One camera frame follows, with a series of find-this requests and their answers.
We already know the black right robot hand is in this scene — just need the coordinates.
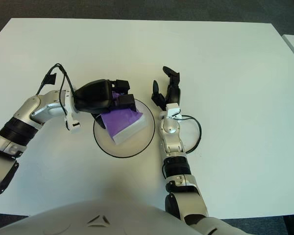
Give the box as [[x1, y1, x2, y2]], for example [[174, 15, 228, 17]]
[[150, 66, 181, 111]]

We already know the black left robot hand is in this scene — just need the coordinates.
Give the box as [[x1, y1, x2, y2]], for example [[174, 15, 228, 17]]
[[73, 78, 137, 129]]

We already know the purple tissue paper pack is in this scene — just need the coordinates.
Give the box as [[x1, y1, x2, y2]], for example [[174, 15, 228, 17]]
[[101, 90, 147, 145]]

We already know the white plate with black rim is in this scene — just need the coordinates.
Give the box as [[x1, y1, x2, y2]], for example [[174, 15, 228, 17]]
[[93, 98, 155, 158]]

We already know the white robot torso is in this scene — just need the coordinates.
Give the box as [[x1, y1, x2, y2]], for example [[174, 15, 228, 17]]
[[0, 199, 245, 235]]

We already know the black table leg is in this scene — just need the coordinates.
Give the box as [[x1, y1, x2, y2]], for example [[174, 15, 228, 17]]
[[283, 215, 294, 235]]

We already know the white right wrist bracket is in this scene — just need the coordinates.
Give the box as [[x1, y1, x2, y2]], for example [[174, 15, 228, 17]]
[[166, 102, 182, 120]]

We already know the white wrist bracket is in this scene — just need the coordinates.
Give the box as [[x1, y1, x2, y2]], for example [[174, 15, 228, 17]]
[[166, 102, 182, 120], [63, 90, 81, 133]]

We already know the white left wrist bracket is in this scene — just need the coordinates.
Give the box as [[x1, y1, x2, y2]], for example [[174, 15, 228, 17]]
[[63, 90, 81, 133]]

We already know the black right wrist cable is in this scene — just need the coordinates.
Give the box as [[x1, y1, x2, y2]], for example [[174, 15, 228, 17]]
[[180, 116, 202, 154]]

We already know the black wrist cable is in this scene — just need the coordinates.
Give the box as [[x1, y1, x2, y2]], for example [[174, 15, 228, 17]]
[[180, 116, 202, 154], [35, 63, 76, 116]]

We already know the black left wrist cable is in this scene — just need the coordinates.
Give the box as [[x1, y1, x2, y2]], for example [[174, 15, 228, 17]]
[[35, 63, 76, 116]]

